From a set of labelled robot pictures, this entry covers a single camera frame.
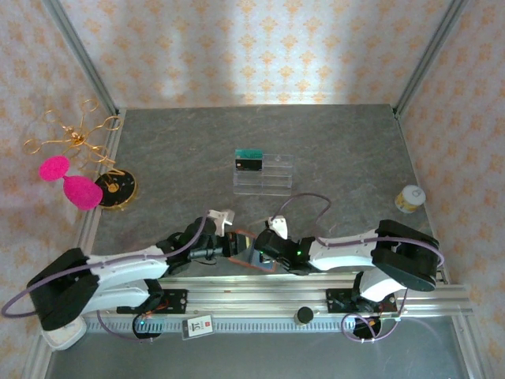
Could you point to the orange card holder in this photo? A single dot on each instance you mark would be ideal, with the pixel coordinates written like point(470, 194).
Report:
point(251, 252)

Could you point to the green credit card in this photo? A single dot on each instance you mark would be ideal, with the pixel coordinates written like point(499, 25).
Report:
point(249, 152)

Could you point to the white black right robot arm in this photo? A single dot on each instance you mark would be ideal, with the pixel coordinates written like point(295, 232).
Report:
point(343, 252)

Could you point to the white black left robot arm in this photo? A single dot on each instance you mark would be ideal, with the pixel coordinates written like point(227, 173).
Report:
point(126, 264)

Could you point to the clear acrylic card stand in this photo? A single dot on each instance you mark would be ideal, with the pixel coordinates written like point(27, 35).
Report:
point(276, 177)

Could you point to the black round knob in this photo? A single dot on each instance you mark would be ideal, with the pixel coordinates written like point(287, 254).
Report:
point(304, 314)

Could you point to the white label tag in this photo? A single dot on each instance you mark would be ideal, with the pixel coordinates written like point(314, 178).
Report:
point(197, 327)

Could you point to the pink teardrop puff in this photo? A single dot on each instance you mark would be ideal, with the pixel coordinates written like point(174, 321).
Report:
point(83, 193)

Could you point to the yellow white can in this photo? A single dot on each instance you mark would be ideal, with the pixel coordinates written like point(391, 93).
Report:
point(410, 199)

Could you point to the white plastic box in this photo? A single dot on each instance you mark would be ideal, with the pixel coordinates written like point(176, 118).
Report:
point(67, 339)

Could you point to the pink round puff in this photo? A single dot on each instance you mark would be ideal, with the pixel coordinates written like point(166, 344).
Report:
point(54, 168)

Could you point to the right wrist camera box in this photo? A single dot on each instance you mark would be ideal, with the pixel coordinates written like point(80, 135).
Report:
point(279, 226)

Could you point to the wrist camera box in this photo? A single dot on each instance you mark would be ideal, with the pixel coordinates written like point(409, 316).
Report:
point(279, 226)
point(221, 215)

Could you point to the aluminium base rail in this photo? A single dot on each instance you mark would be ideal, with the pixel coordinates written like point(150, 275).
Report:
point(256, 292)

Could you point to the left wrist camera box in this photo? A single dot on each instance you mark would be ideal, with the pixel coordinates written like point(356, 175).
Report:
point(221, 215)

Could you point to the aluminium table side rail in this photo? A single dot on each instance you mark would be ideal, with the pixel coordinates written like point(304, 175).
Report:
point(91, 225)
point(428, 221)

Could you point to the aluminium frame post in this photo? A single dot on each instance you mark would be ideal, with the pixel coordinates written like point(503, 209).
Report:
point(84, 59)
point(428, 59)

